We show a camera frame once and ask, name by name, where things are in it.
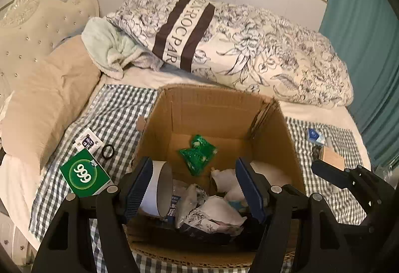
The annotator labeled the grey checked blanket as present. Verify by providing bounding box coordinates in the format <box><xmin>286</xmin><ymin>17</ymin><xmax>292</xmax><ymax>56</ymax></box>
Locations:
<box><xmin>29</xmin><ymin>84</ymin><xmax>368</xmax><ymax>273</ymax></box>

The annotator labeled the green white medicine box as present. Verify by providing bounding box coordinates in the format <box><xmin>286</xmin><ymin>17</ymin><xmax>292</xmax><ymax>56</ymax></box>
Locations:
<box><xmin>59</xmin><ymin>148</ymin><xmax>112</xmax><ymax>198</ymax></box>

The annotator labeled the floral pillow brown stripe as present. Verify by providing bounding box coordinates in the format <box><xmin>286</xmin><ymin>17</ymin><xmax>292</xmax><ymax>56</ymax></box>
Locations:
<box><xmin>106</xmin><ymin>0</ymin><xmax>219</xmax><ymax>72</ymax></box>

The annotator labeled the silver packet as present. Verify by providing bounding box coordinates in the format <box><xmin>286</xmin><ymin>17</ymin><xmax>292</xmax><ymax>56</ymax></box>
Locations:
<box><xmin>175</xmin><ymin>184</ymin><xmax>209</xmax><ymax>228</ymax></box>

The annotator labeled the small white printed packet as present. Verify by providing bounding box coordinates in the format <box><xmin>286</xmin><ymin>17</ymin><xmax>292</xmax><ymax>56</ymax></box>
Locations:
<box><xmin>76</xmin><ymin>128</ymin><xmax>102</xmax><ymax>153</ymax></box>

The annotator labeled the white tape roll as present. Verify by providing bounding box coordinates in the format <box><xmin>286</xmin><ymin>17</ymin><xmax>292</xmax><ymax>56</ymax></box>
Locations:
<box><xmin>139</xmin><ymin>160</ymin><xmax>173</xmax><ymax>217</ymax></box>

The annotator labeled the black hair tie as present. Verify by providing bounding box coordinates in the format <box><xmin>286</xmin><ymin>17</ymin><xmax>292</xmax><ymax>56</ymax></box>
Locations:
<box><xmin>101</xmin><ymin>144</ymin><xmax>116</xmax><ymax>159</ymax></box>

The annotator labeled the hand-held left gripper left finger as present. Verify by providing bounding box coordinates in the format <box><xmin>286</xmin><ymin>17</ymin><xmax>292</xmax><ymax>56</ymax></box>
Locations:
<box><xmin>31</xmin><ymin>156</ymin><xmax>153</xmax><ymax>273</ymax></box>

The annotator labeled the floral duvet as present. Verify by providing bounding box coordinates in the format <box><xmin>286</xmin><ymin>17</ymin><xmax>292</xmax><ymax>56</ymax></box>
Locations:
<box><xmin>187</xmin><ymin>1</ymin><xmax>354</xmax><ymax>110</ymax></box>

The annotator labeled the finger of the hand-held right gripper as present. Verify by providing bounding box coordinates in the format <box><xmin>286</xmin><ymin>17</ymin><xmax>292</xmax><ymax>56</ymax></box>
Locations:
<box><xmin>312</xmin><ymin>159</ymin><xmax>354</xmax><ymax>189</ymax></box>

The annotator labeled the beige pillow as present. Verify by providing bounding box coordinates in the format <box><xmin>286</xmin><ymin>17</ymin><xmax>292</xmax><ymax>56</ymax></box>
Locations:
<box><xmin>0</xmin><ymin>36</ymin><xmax>102</xmax><ymax>167</ymax></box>

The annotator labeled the teal curtain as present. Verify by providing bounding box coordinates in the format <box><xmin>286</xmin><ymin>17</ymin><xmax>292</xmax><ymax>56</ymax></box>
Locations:
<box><xmin>318</xmin><ymin>0</ymin><xmax>399</xmax><ymax>167</ymax></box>

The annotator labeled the blue labelled packet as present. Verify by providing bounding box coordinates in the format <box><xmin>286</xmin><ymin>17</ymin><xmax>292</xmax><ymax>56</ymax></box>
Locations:
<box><xmin>168</xmin><ymin>195</ymin><xmax>185</xmax><ymax>224</ymax></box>

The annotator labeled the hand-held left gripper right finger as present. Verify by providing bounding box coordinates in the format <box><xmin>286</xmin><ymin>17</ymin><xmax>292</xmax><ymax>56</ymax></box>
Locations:
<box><xmin>235</xmin><ymin>157</ymin><xmax>356</xmax><ymax>273</ymax></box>

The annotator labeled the cardboard box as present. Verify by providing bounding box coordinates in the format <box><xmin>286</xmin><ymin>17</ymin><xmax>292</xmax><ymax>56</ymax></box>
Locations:
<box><xmin>126</xmin><ymin>84</ymin><xmax>307</xmax><ymax>267</ymax></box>

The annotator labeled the tan paper box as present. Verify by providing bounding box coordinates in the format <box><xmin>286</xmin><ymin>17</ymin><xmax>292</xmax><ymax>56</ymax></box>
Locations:
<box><xmin>321</xmin><ymin>146</ymin><xmax>346</xmax><ymax>171</ymax></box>

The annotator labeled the cream tufted headboard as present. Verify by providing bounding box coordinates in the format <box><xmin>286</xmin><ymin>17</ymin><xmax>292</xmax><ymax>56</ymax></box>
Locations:
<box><xmin>0</xmin><ymin>0</ymin><xmax>100</xmax><ymax>99</ymax></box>

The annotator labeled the crumpled floral paper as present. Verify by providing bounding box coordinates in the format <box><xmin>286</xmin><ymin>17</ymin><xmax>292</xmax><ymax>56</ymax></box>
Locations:
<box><xmin>181</xmin><ymin>196</ymin><xmax>247</xmax><ymax>237</ymax></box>

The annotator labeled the mint green towel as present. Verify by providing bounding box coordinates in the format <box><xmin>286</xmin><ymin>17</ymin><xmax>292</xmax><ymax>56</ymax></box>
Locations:
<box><xmin>82</xmin><ymin>18</ymin><xmax>164</xmax><ymax>79</ymax></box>

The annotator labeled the green snack packet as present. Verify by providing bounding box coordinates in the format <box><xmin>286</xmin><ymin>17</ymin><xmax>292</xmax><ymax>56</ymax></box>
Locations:
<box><xmin>179</xmin><ymin>134</ymin><xmax>218</xmax><ymax>176</ymax></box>

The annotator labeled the blue white small box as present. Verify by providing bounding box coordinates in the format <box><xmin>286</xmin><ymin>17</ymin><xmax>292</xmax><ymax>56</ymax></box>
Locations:
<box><xmin>306</xmin><ymin>128</ymin><xmax>321</xmax><ymax>145</ymax></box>

